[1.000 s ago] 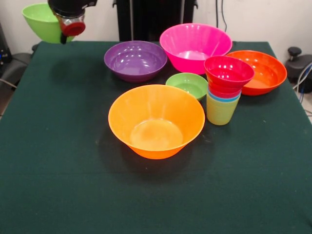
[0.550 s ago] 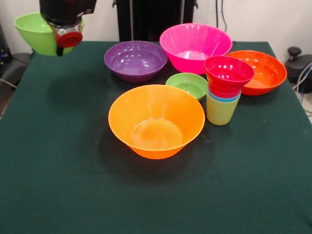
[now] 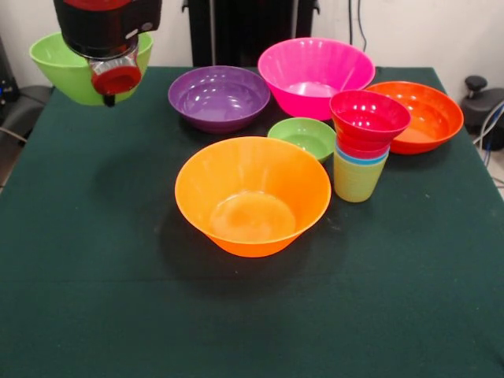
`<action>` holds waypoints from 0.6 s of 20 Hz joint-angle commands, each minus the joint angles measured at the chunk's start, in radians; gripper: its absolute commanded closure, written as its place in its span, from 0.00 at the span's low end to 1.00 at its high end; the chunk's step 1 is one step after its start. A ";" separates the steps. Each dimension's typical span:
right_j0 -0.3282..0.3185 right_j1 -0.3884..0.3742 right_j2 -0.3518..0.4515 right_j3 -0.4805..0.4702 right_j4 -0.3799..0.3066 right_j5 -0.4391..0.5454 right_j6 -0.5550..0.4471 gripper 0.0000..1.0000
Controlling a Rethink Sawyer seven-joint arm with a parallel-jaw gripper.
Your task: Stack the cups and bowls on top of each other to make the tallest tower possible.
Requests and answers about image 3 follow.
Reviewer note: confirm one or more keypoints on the blue cup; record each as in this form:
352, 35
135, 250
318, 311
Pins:
344, 159

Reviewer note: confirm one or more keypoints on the large green bowl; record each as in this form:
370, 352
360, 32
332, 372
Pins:
67, 75

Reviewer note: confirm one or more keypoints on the black electronics box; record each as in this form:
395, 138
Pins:
7, 86

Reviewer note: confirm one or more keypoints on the small red bowl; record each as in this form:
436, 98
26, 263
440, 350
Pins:
370, 114

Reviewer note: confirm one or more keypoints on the large orange bowl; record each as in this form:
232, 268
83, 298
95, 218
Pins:
252, 185

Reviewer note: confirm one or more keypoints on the pink bowl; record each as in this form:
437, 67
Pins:
311, 71

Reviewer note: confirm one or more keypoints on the black equipment with knob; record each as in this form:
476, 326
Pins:
486, 108

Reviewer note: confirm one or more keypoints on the red-orange bowl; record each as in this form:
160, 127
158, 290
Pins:
433, 118

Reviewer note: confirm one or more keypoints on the yellow cup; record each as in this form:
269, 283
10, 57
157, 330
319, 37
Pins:
356, 185

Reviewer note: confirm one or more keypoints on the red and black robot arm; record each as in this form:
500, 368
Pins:
102, 23

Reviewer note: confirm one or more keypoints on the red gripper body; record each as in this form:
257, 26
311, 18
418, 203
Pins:
116, 80

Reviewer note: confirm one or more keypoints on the red cup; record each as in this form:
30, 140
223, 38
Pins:
358, 153

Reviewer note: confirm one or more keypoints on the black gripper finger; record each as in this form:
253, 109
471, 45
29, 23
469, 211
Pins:
109, 100

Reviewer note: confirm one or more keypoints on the purple bowl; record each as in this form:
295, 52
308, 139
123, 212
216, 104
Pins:
218, 98

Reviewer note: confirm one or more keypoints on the dark green tablecloth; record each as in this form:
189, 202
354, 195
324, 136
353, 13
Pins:
118, 307

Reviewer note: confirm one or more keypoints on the small green bowl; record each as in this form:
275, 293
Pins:
303, 136

